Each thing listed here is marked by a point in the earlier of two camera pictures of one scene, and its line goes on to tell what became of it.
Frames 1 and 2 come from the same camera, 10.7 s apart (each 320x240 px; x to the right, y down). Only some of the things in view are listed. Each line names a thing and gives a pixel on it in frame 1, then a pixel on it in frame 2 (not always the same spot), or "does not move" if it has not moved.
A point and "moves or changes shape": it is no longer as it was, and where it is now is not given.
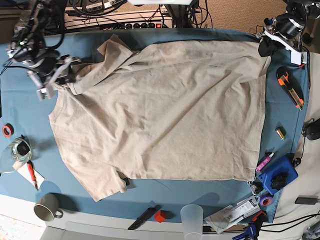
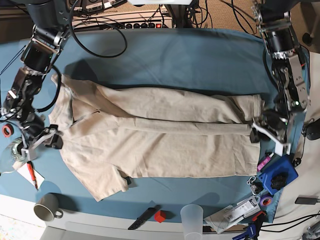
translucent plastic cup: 192,216 does not move
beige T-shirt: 190,110 moves or changes shape
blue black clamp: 252,228 does not move
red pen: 32,174 does not move
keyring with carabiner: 256,187 does not move
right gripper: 46,66 -> 34,133
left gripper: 287,27 -> 274,124
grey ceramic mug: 46,209 does not move
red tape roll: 8,130 does not move
